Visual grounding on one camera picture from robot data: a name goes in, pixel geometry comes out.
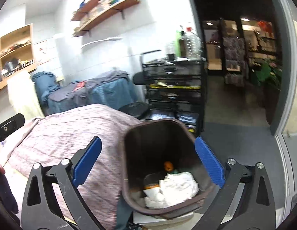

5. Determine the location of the white paper bag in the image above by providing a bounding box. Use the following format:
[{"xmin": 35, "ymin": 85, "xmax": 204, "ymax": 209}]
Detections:
[{"xmin": 159, "ymin": 172, "xmax": 199, "ymax": 207}]

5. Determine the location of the orange peel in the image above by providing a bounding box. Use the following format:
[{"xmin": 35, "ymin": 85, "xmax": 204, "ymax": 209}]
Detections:
[{"xmin": 164, "ymin": 161, "xmax": 174, "ymax": 172}]

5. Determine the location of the dark brown trash bin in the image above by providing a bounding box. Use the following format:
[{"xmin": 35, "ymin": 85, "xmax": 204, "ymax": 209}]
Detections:
[{"xmin": 119, "ymin": 119, "xmax": 215, "ymax": 220}]

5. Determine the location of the pink striped bed cover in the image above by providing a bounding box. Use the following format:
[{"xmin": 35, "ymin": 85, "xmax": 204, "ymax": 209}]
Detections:
[{"xmin": 0, "ymin": 104, "xmax": 140, "ymax": 229}]

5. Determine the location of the wooden bookcase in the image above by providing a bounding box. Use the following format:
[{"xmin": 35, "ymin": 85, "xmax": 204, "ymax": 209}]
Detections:
[{"xmin": 0, "ymin": 23, "xmax": 37, "ymax": 91}]

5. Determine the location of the white crumpled tissue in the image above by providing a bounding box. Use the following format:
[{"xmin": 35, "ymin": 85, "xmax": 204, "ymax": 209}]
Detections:
[{"xmin": 143, "ymin": 187, "xmax": 168, "ymax": 209}]

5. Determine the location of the blue grey laundry pile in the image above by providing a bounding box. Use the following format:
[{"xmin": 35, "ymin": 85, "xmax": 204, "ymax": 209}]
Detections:
[{"xmin": 32, "ymin": 71, "xmax": 138, "ymax": 115}]

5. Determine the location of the potted green plant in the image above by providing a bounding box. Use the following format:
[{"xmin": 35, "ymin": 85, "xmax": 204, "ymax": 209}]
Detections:
[{"xmin": 255, "ymin": 59, "xmax": 283, "ymax": 90}]

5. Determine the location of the black round stool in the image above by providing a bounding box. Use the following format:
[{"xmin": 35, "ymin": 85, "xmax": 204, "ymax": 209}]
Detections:
[{"xmin": 118, "ymin": 101, "xmax": 149, "ymax": 120}]

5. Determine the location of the black mesh drawer cart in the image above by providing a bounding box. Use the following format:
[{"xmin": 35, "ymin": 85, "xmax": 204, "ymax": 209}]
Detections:
[{"xmin": 140, "ymin": 50, "xmax": 207, "ymax": 136}]

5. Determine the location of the black office chair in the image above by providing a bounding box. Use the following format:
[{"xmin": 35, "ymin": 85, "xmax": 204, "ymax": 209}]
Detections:
[{"xmin": 132, "ymin": 72, "xmax": 146, "ymax": 85}]

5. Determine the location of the small black jar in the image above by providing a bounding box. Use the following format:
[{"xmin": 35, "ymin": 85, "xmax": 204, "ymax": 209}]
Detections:
[{"xmin": 167, "ymin": 53, "xmax": 176, "ymax": 61}]

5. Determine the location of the clear plastic bottle red cap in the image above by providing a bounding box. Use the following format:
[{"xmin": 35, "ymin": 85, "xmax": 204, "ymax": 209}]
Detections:
[{"xmin": 185, "ymin": 27, "xmax": 201, "ymax": 60}]

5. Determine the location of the green bottle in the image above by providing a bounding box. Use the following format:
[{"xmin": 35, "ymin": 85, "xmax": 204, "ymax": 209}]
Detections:
[{"xmin": 175, "ymin": 30, "xmax": 186, "ymax": 58}]

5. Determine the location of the wooden wall shelf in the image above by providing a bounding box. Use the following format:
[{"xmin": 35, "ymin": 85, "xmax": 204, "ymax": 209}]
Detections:
[{"xmin": 71, "ymin": 0, "xmax": 141, "ymax": 37}]

